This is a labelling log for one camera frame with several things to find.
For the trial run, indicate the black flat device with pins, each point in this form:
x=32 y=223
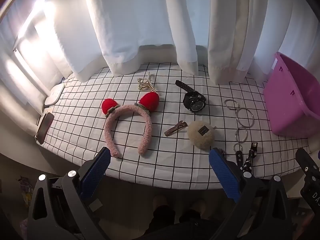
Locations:
x=45 y=127

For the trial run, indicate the pearl hair claw clip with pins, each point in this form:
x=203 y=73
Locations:
x=145 y=86

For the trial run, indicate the white black-grid tablecloth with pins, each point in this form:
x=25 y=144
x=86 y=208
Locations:
x=75 y=120

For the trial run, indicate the small silver bangle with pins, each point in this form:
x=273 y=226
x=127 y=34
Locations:
x=225 y=105

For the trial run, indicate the cream curtain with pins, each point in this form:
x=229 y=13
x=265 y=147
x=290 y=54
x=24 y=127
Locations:
x=230 y=42
x=130 y=30

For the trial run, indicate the purple plastic basin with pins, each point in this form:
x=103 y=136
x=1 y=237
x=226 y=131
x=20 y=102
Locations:
x=287 y=100

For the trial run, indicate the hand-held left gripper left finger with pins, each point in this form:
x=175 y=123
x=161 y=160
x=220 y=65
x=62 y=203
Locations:
x=95 y=175

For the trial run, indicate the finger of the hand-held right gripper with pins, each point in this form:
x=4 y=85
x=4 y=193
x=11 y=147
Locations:
x=308 y=165

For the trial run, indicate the large silver bangle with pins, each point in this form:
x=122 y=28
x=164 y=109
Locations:
x=237 y=121

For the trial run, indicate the brown metal hair clip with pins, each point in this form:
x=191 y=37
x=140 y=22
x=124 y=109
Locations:
x=175 y=129

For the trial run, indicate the person's legs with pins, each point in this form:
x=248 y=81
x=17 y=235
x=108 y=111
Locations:
x=162 y=217

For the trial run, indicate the white flat device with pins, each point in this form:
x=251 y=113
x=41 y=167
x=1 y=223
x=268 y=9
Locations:
x=55 y=95

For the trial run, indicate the pink headband with red ears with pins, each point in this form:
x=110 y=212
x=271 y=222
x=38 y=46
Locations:
x=108 y=132

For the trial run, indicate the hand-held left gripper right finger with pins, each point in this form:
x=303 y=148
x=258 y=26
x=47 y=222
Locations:
x=223 y=175

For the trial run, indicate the beige fluffy hair clip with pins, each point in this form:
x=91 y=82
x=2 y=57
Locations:
x=200 y=138

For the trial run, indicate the black wrist watch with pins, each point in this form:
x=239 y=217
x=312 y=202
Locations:
x=195 y=102

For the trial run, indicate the medium silver bangle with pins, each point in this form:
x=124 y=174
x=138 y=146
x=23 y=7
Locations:
x=236 y=135

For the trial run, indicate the white sheer curtain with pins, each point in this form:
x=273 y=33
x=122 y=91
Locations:
x=70 y=30

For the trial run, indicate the black polka-dot hair clip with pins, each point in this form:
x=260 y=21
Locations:
x=247 y=163

